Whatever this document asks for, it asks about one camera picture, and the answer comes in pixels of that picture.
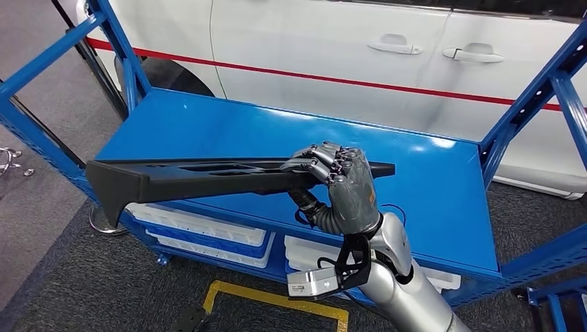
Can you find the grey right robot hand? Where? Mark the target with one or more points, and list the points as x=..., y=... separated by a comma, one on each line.
x=353, y=192

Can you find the blue metal shelf rack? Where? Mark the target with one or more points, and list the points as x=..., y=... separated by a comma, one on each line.
x=229, y=128

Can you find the white plastic bin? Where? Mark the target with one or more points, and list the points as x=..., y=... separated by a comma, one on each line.
x=312, y=256
x=215, y=256
x=197, y=224

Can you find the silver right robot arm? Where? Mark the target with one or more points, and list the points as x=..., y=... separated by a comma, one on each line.
x=403, y=293

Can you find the black car wheel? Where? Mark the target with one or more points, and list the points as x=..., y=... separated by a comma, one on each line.
x=174, y=75

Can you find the white car with red stripe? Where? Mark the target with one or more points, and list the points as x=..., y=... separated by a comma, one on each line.
x=321, y=36

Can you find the long black plastic part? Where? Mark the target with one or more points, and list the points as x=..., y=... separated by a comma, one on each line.
x=183, y=185

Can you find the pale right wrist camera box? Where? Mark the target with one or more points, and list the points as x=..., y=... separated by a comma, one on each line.
x=312, y=283

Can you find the round chrome stanchion base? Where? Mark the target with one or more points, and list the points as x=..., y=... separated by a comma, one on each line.
x=107, y=224

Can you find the chrome metal fitting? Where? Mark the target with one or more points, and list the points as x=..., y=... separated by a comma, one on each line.
x=9, y=160

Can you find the black robot foot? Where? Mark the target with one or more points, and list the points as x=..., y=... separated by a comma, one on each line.
x=195, y=321

